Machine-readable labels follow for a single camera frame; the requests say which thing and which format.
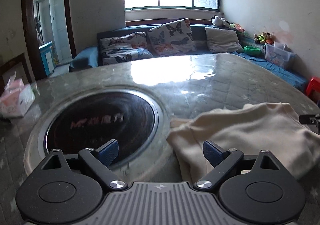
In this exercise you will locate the clear plastic storage box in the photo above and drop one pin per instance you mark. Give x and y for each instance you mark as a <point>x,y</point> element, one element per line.
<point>280,57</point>

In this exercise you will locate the red plastic stool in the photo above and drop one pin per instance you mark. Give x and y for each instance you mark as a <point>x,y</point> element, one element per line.
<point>313,89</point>

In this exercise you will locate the pink tissue pack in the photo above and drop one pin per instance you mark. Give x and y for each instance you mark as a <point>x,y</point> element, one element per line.
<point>16,99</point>

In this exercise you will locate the black white plush toy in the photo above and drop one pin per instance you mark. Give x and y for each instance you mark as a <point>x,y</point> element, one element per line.
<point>219,22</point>

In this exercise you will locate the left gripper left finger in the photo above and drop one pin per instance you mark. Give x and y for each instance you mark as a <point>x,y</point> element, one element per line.
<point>97,161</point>

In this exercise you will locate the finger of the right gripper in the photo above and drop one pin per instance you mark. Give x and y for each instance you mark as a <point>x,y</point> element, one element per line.
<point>309,119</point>

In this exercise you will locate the light blue small cabinet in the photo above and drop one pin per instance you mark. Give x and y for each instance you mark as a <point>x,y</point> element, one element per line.
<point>47,57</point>

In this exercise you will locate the colourful plush toys pile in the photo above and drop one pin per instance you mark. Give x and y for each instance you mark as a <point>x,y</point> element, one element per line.
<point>264,38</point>

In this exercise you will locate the upright butterfly print pillow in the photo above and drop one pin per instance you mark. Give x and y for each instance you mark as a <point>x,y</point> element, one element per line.
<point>174,38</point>

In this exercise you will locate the dark wooden door frame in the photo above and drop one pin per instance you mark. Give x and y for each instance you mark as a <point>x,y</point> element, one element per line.
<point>29,28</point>

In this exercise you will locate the green plastic bowl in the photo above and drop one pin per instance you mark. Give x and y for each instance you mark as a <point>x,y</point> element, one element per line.
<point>252,51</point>

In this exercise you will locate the cream knit garment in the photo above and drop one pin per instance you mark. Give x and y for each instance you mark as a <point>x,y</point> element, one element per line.
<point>271,126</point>

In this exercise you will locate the flat butterfly print pillow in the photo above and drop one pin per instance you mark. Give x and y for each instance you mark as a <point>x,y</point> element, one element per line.
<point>126,48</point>

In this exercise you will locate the blue corner sofa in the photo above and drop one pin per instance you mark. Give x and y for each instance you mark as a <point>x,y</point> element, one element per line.
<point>90,57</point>

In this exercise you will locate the round black induction cooktop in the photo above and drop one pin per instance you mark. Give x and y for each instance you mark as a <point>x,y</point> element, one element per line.
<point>128,116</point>

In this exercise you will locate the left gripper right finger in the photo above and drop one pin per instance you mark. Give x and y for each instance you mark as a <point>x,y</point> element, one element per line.
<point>224,162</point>

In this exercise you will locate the plain grey cushion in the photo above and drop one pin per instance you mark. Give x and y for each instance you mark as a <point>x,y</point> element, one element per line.
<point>222,40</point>

